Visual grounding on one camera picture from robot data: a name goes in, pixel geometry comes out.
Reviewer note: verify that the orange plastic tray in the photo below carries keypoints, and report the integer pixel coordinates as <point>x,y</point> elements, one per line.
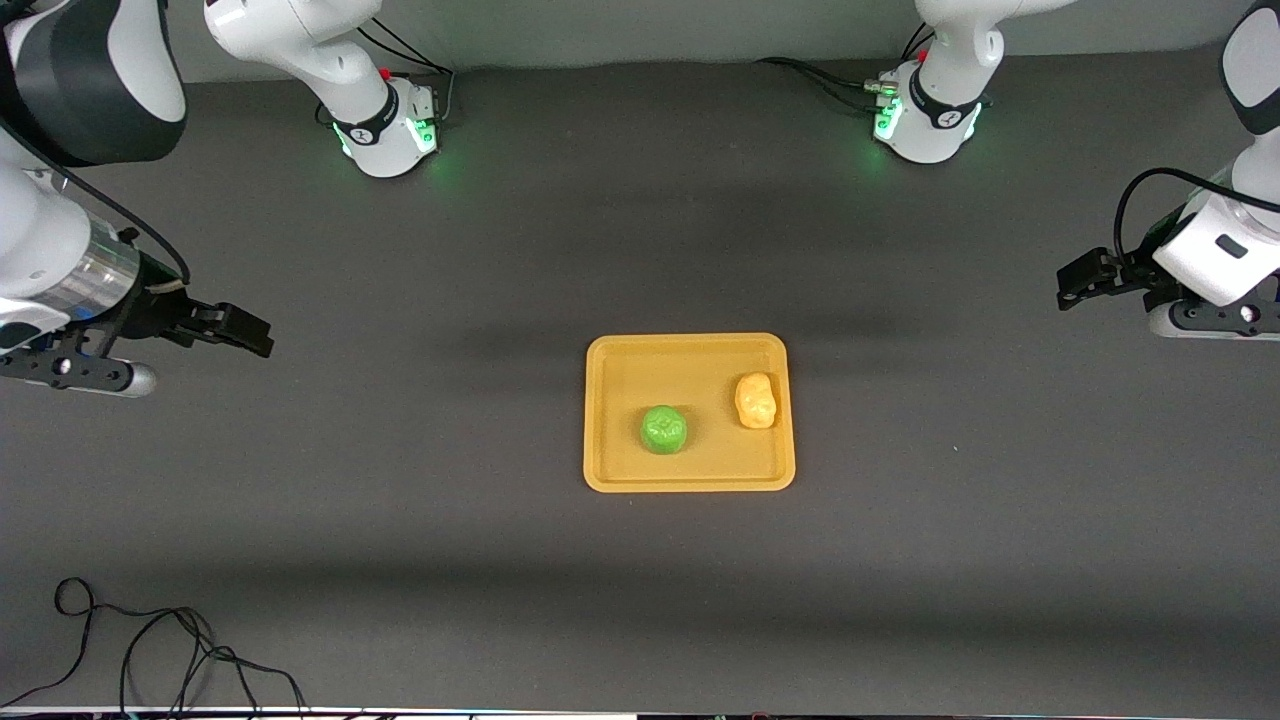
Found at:
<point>640,470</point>

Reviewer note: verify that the green apple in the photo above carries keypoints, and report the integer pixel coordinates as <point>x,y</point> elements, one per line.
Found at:
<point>663,429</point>

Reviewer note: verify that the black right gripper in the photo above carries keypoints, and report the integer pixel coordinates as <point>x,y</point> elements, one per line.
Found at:
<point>155,304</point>

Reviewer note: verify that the yellow potato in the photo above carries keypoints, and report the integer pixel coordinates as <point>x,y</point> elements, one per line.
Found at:
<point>756,400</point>

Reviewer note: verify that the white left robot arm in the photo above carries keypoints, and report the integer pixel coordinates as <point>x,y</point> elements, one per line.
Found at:
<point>950,60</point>

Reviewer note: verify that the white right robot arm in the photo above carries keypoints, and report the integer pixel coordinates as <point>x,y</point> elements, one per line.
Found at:
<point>350,70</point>

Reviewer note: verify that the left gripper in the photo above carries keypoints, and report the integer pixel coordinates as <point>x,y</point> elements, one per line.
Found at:
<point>1128,273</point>

